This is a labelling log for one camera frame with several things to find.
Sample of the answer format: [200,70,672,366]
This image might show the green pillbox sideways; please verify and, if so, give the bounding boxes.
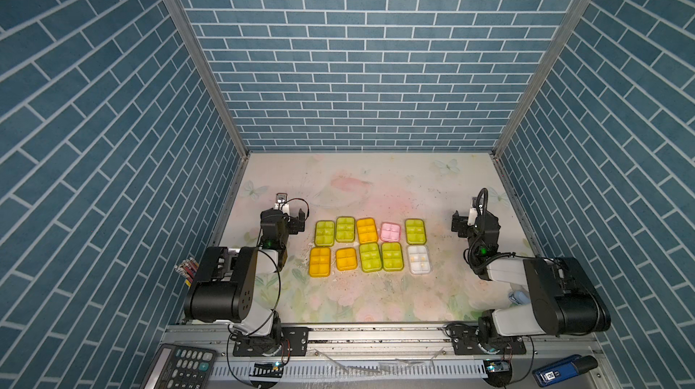
[314,220,336,247]

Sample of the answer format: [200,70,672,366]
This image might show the green pillbox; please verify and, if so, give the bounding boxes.
[381,242,404,271]
[335,216,356,243]
[405,219,427,245]
[358,243,383,273]

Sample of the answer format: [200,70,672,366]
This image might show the clear pillbox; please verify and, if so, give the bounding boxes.
[407,245,432,275]

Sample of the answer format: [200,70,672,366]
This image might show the small orange pillbox front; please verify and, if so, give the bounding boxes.
[336,247,358,271]

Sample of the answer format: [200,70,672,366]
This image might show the pink pillbox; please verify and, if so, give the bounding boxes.
[379,222,402,242]

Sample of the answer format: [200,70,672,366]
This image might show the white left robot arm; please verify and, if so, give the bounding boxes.
[184,202,309,357]

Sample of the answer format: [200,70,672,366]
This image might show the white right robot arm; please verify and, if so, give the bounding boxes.
[445,207,612,356]

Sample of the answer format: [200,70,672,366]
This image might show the pink pencil cup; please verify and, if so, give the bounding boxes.
[174,257,199,288]

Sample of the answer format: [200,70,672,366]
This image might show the blue handheld device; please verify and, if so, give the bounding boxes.
[532,355,598,388]

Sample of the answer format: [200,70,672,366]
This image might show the black calculator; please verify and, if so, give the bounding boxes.
[140,344,217,389]

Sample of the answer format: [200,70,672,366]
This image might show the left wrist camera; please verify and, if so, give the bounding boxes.
[274,193,290,213]

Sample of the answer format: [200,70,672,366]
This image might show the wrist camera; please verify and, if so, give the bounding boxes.
[467,188,489,226]
[274,193,290,213]

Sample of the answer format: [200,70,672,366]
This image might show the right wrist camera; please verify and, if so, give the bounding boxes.
[467,188,489,226]

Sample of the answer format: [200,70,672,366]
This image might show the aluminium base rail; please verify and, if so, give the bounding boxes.
[163,323,616,388]

